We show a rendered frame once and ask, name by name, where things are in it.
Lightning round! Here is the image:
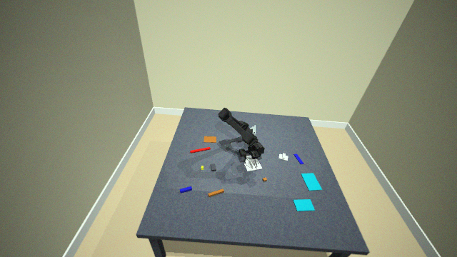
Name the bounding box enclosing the orange flat rectangular block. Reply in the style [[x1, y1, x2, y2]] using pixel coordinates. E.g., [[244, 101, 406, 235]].
[[204, 136, 216, 143]]

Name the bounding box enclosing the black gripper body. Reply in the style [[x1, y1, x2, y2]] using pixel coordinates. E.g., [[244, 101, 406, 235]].
[[239, 146, 255, 156]]

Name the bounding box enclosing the orange rectangular bar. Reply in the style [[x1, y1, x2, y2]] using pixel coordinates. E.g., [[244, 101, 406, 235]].
[[209, 189, 224, 197]]

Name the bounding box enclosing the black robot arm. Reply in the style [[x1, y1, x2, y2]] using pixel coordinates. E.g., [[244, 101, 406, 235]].
[[218, 108, 265, 159]]

